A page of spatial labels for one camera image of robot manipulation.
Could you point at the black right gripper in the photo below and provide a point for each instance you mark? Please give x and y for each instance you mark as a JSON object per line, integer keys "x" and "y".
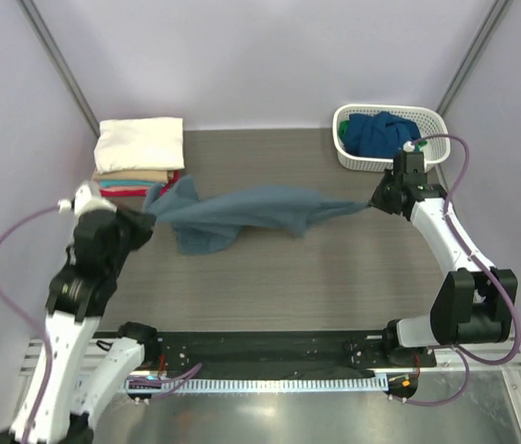
{"x": 378, "y": 201}

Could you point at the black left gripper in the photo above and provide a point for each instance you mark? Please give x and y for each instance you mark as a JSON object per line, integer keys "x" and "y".
{"x": 144, "y": 223}

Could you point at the grey-blue t-shirt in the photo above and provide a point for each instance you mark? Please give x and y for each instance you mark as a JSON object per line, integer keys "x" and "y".
{"x": 214, "y": 224}

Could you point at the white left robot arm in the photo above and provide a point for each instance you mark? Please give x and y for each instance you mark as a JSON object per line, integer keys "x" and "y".
{"x": 54, "y": 409}

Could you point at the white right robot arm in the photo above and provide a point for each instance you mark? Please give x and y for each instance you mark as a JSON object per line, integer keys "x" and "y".
{"x": 474, "y": 310}

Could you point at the teal folded t-shirt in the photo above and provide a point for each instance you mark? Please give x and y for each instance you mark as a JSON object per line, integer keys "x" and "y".
{"x": 124, "y": 184}

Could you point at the beige folded t-shirt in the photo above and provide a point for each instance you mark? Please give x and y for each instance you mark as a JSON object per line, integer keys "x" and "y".
{"x": 137, "y": 175}

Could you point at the dark blue crumpled t-shirt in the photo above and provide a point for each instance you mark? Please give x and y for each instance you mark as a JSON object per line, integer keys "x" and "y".
{"x": 375, "y": 134}

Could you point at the white folded t-shirt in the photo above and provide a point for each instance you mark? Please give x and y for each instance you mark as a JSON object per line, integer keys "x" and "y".
{"x": 154, "y": 143}

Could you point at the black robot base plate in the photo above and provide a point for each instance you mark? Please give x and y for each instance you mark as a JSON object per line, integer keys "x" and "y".
{"x": 285, "y": 355}

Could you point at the left aluminium corner post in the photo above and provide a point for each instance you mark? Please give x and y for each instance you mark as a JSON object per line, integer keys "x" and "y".
{"x": 39, "y": 26}

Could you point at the aluminium corner post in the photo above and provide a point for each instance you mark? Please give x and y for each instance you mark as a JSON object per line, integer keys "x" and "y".
{"x": 489, "y": 25}
{"x": 39, "y": 26}

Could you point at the white slotted cable duct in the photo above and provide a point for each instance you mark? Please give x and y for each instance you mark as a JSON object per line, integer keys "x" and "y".
{"x": 379, "y": 382}

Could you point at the right aluminium corner post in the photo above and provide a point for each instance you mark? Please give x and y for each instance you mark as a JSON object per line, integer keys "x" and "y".
{"x": 489, "y": 25}

